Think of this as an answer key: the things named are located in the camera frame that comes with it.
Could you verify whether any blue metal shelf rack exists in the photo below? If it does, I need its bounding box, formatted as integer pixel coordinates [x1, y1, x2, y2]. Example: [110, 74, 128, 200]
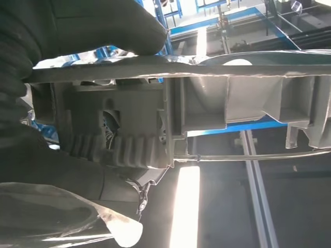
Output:
[33, 0, 302, 145]

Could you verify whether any ceiling light strip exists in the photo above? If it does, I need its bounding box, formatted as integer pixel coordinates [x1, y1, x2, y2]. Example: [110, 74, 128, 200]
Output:
[169, 165, 201, 248]

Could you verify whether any grey ceiling rail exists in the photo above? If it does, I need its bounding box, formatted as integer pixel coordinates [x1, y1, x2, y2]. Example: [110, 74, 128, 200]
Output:
[239, 130, 280, 248]

